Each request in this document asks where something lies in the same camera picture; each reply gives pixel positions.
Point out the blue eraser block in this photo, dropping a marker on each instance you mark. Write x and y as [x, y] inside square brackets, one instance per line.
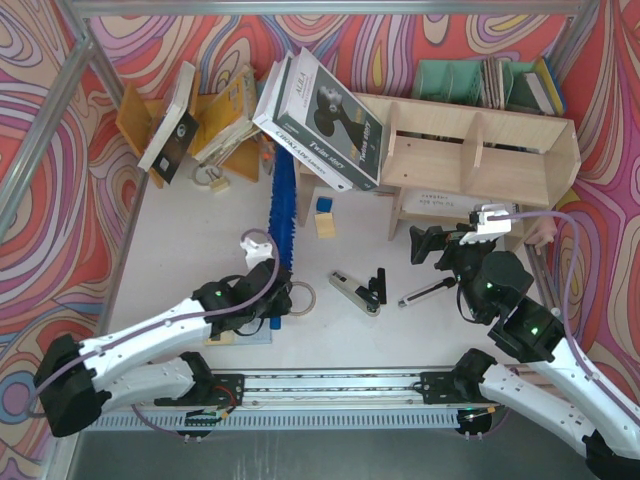
[324, 204]

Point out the beige black stapler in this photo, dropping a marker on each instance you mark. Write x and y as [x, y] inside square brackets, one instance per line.
[364, 298]

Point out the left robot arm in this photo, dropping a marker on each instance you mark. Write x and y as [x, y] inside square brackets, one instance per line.
[209, 311]

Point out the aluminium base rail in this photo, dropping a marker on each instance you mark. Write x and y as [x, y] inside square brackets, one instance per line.
[320, 390]

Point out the Twins story book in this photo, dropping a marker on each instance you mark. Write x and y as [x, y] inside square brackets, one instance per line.
[333, 127]

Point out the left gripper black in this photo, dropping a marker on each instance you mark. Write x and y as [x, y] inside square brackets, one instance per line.
[279, 298]

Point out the spiral notebook white cover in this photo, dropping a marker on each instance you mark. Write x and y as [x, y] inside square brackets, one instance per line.
[439, 204]

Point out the light wooden bookshelf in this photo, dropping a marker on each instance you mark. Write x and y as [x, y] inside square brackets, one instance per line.
[504, 156]

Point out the yellow worn book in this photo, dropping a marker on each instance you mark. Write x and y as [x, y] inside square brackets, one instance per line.
[226, 121]

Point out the black clip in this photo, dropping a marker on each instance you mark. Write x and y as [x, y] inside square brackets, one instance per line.
[377, 285]

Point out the blue fluffy duster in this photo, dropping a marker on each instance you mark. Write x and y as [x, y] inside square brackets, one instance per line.
[283, 206]

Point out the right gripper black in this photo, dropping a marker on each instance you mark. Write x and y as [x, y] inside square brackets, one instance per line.
[447, 248]

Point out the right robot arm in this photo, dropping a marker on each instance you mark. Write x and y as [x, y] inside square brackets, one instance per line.
[591, 414]

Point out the black white paperback book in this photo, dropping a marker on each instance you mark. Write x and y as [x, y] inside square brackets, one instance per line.
[172, 127]

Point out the orange wooden book stand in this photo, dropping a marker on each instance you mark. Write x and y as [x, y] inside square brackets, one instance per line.
[134, 121]

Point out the blue covered notebook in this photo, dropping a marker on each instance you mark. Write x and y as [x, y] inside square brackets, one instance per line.
[545, 89]

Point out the beige masking tape roll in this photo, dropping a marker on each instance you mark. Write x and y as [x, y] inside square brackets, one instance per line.
[306, 292]

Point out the green desk organizer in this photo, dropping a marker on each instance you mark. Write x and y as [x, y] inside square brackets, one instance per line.
[460, 81]

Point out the pink pig figure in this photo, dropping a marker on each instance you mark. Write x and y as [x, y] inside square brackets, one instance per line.
[543, 233]

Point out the white Chokladfabriken book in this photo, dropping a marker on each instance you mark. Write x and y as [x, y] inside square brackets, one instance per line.
[264, 118]

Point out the pencil cup with pencils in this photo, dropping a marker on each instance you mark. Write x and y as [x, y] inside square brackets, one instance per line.
[267, 152]

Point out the beige calculator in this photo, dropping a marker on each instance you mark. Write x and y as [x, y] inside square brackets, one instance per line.
[229, 338]

